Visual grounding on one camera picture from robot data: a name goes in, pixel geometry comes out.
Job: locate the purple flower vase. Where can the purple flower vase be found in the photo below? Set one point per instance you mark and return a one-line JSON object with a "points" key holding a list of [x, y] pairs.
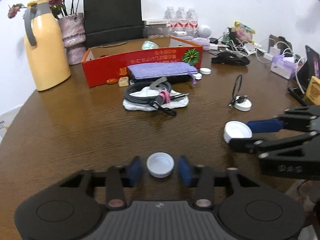
{"points": [[74, 38]]}

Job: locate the red orange cardboard box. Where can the red orange cardboard box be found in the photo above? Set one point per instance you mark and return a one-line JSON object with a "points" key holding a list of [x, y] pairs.
{"points": [[110, 62]]}

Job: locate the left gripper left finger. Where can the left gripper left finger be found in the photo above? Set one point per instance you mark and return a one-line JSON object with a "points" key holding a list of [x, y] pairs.
{"points": [[120, 177]]}

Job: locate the water bottle right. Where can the water bottle right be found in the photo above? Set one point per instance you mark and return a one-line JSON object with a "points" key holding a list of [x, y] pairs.
{"points": [[192, 22]]}

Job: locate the small white lid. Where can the small white lid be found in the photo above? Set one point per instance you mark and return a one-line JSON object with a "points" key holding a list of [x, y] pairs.
{"points": [[205, 71]]}

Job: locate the water bottle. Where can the water bottle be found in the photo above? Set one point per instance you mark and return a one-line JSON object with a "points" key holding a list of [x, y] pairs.
{"points": [[170, 16], [182, 22], [192, 22]]}

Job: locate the white round lid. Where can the white round lid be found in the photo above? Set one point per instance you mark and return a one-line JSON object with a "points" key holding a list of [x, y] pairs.
{"points": [[235, 130]]}

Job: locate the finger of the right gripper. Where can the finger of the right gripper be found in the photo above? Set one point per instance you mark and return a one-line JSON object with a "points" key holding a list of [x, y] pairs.
{"points": [[301, 123], [254, 146]]}

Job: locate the beige mahjong tile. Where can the beige mahjong tile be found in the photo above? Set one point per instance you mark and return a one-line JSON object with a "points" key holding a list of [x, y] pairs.
{"points": [[123, 82]]}

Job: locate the white round robot toy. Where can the white round robot toy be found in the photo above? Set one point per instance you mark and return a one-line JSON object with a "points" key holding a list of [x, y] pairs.
{"points": [[204, 31]]}

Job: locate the flat white book box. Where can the flat white book box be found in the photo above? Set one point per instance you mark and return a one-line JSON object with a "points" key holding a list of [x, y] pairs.
{"points": [[156, 22]]}

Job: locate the white bottle cap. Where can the white bottle cap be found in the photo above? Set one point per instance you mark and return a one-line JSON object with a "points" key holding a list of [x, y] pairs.
{"points": [[160, 164]]}

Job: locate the white cloth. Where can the white cloth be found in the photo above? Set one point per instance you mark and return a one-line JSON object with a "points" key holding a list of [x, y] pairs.
{"points": [[148, 100]]}

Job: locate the orange small cookie charm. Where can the orange small cookie charm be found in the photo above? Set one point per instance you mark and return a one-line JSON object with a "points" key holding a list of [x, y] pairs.
{"points": [[112, 81]]}

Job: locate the purple knitted pouch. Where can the purple knitted pouch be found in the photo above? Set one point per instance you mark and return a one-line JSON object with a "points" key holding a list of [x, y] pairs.
{"points": [[175, 72]]}

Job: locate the black paper bag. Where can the black paper bag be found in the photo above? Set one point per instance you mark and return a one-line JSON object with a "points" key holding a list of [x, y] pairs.
{"points": [[111, 21]]}

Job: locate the clear plastic container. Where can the clear plastic container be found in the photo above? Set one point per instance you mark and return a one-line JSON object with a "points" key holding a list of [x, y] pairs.
{"points": [[156, 30]]}

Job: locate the water bottle left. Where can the water bottle left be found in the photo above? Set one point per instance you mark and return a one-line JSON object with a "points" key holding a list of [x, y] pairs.
{"points": [[170, 16]]}

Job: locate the water bottle middle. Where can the water bottle middle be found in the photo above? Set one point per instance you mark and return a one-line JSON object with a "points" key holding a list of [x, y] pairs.
{"points": [[182, 22]]}

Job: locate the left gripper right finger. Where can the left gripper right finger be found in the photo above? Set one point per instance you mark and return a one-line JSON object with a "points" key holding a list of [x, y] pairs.
{"points": [[199, 177]]}

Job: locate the white round charger puck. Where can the white round charger puck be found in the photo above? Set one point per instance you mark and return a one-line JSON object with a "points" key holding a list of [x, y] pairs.
{"points": [[239, 102]]}

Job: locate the black folded cloth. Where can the black folded cloth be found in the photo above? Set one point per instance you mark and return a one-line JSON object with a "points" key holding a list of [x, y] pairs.
{"points": [[230, 59]]}

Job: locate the iridescent crumpled wrapper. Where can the iridescent crumpled wrapper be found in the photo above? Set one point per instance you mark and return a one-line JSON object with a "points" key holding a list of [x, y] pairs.
{"points": [[149, 45]]}

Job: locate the white box purple ribbon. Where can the white box purple ribbon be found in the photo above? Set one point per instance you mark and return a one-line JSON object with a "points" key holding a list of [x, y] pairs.
{"points": [[283, 66]]}

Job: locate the yellow thermos jug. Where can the yellow thermos jug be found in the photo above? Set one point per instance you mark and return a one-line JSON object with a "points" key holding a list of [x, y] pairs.
{"points": [[44, 46]]}

